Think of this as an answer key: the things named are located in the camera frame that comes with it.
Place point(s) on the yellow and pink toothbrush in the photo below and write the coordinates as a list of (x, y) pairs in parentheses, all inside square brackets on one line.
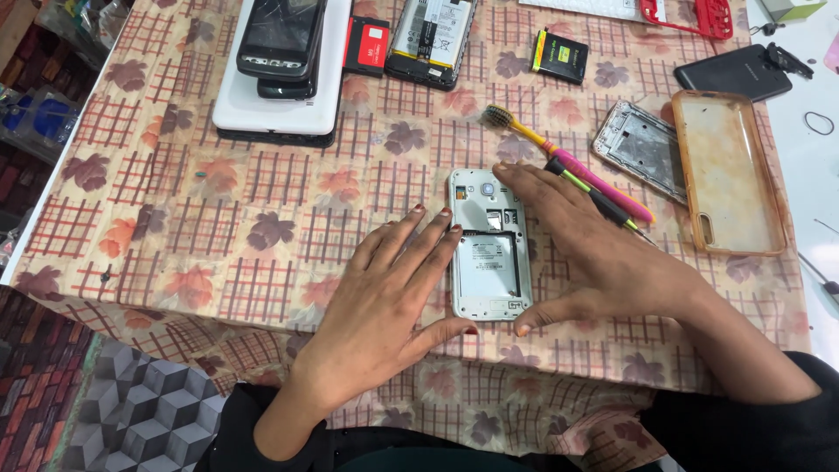
[(524, 131)]

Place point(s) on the floral checked tablecloth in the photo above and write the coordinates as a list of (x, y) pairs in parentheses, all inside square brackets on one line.
[(262, 203)]

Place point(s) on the red and black phone battery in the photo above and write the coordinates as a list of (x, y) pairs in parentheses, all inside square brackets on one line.
[(367, 47)]

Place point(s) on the small black screw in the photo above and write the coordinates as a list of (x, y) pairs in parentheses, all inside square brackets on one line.
[(105, 276)]

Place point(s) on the person's left hand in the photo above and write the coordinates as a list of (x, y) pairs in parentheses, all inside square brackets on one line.
[(373, 328)]

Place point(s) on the clear orange-tinted phone case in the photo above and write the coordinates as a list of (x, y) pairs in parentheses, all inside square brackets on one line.
[(727, 170)]

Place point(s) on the green and white box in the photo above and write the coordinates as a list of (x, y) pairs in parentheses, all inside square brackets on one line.
[(793, 8)]

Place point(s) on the open phone with white battery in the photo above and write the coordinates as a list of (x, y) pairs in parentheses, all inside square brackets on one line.
[(432, 36)]

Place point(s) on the white tablet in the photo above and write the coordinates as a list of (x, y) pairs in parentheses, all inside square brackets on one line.
[(282, 111)]

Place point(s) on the black and yellow phone battery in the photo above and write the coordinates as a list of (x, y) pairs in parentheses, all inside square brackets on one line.
[(560, 57)]

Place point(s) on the black phone back cover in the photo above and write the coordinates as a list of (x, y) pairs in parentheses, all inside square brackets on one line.
[(731, 73)]

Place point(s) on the black and green screwdriver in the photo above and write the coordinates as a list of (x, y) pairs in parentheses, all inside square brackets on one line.
[(606, 206)]

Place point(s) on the small black clip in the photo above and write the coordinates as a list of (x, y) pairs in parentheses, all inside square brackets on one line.
[(767, 29)]

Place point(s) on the small black phone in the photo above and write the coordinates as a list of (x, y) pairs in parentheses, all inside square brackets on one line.
[(288, 88)]

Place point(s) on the black tablet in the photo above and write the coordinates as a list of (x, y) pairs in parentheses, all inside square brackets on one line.
[(275, 137)]

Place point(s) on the silver phone middle frame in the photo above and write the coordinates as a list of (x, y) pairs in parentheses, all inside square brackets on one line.
[(639, 147)]

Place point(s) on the black plastic bracket part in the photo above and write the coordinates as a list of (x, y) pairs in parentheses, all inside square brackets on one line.
[(790, 62)]

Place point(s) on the white paper sheet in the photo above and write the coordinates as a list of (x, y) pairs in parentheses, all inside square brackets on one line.
[(590, 6)]

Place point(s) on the person's right hand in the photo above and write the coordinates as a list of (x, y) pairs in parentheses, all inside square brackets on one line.
[(609, 269)]

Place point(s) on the red phone frame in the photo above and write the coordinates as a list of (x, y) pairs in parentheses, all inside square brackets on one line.
[(718, 19)]

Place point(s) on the person's black clothing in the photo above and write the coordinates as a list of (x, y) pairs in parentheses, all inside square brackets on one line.
[(754, 432)]

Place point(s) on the large black cracked phone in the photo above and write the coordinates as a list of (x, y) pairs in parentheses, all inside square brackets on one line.
[(282, 33)]

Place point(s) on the white phone without back cover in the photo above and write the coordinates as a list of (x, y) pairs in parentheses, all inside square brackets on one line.
[(488, 262)]

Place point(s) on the thin metal tool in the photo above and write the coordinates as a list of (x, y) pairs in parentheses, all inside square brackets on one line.
[(819, 275)]

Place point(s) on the cluttered shelf of packets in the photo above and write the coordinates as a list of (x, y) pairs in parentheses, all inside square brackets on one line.
[(46, 111)]

